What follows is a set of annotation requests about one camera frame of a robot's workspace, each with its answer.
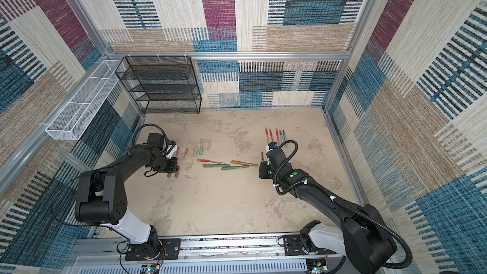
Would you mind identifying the brown pen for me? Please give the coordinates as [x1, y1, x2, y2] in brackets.
[230, 160, 258, 167]

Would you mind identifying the light green marker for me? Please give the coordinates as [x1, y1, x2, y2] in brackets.
[282, 129, 288, 147]

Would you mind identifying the light green pen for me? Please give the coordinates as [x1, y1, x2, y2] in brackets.
[279, 129, 284, 147]

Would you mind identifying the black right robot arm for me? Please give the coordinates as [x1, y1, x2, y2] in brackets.
[259, 142, 412, 273]

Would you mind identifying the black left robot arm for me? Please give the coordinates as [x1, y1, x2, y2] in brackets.
[74, 133, 178, 260]

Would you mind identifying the dark green pen left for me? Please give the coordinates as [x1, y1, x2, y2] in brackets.
[202, 163, 230, 167]

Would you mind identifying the dark green pen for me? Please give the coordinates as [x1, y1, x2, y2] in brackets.
[202, 163, 230, 167]
[221, 165, 250, 171]

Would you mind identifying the dark green pen right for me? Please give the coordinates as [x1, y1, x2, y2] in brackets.
[221, 165, 250, 171]

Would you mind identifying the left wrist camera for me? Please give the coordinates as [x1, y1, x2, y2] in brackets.
[164, 140, 178, 159]

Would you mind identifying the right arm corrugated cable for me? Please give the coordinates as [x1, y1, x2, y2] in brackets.
[272, 140, 413, 274]

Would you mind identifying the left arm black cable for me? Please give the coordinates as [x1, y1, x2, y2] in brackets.
[131, 123, 168, 178]

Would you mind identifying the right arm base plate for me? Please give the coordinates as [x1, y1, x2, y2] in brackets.
[277, 234, 336, 256]

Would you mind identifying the black wire mesh shelf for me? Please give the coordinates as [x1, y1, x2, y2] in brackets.
[115, 56, 202, 114]

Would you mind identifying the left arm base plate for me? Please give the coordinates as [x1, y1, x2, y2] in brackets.
[124, 238, 181, 261]

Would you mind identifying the aluminium front rail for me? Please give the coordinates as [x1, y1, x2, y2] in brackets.
[63, 232, 357, 273]

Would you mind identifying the white wire mesh basket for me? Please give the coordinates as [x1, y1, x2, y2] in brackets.
[46, 60, 120, 141]

